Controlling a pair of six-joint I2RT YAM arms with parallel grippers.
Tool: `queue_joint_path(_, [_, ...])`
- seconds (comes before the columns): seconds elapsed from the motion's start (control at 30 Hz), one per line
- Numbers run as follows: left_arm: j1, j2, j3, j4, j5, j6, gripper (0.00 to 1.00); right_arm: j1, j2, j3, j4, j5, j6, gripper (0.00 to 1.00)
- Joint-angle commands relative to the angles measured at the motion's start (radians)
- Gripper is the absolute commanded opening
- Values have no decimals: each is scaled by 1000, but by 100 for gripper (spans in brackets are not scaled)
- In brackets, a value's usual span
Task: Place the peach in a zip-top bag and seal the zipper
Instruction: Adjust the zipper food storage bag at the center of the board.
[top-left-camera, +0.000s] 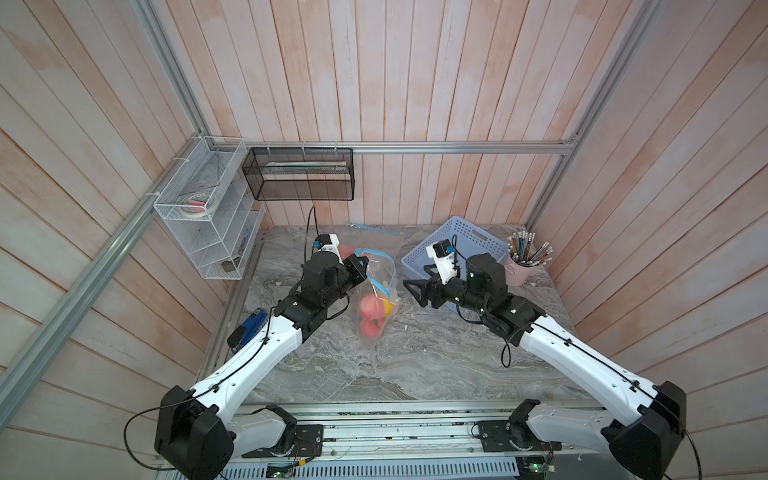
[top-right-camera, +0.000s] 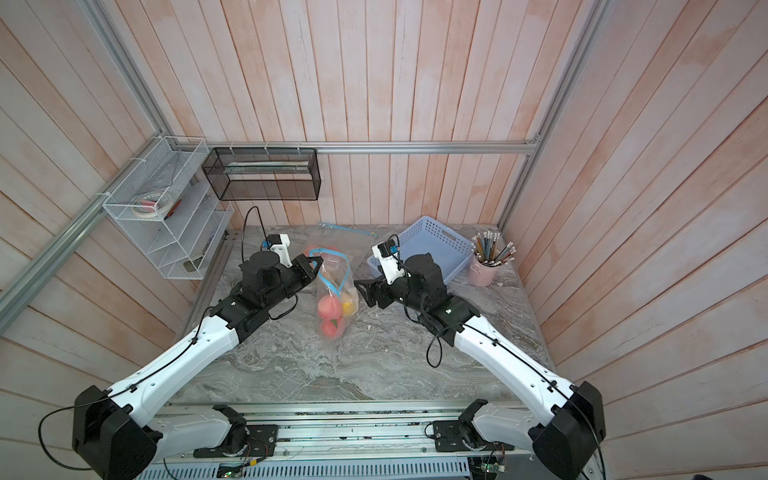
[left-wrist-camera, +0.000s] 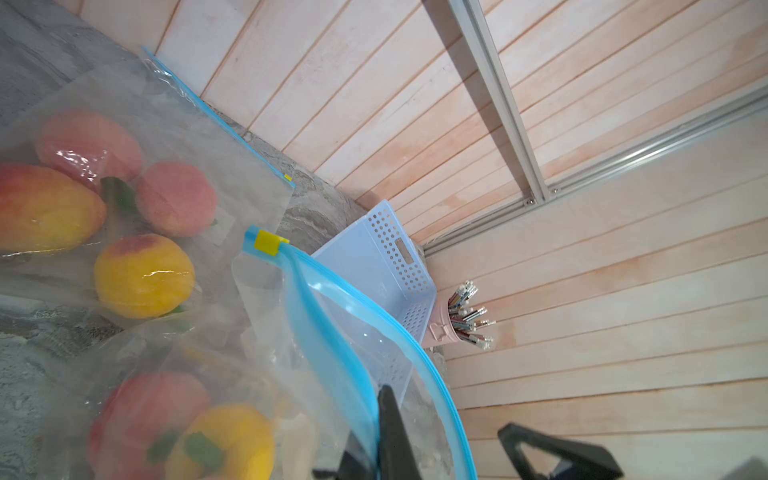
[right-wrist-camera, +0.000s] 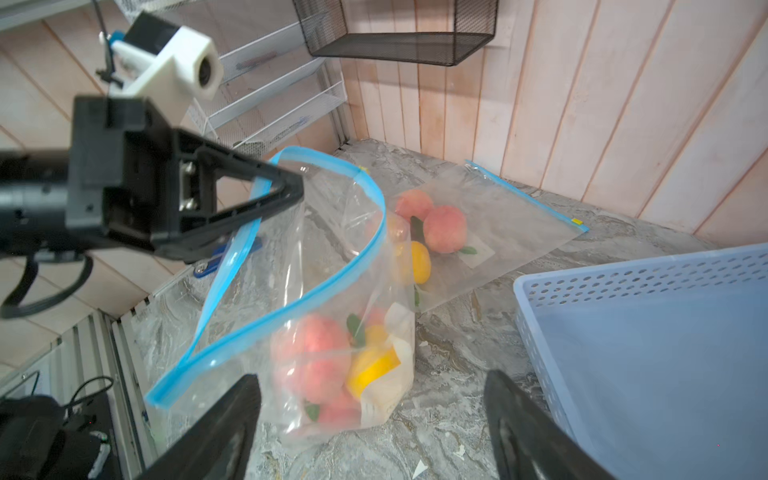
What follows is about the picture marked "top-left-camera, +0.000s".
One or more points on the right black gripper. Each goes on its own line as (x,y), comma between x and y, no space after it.
(436,286)

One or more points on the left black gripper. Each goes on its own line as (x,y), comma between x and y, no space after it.
(359,274)

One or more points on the yellow fruit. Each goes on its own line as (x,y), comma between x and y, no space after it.
(388,307)

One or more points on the pink toy peach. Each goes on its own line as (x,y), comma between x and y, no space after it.
(345,251)

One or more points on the pink peach basket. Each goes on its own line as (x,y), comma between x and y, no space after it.
(372,329)
(371,307)

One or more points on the clear zip-top bag blue zipper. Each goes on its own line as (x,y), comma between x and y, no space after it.
(374,242)

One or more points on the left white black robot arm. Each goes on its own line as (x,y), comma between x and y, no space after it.
(198,430)

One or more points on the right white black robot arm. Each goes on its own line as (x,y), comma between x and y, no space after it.
(642,424)

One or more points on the blue black device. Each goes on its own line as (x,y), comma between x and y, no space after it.
(247,330)

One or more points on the pink pen cup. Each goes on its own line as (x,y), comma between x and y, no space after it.
(516,274)

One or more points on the bundle of pens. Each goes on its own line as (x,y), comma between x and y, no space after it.
(523,251)

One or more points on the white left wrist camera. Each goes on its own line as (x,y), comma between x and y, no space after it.
(328,243)

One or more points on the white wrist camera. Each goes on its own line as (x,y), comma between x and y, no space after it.
(443,254)
(328,243)

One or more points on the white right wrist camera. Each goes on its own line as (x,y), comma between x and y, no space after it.
(443,254)

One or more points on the black mesh wall basket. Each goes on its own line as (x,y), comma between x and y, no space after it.
(300,173)

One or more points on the white wire shelf rack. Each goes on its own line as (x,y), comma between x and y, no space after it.
(219,245)

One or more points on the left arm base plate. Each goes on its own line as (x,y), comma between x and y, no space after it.
(304,441)

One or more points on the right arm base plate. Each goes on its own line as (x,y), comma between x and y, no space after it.
(506,436)

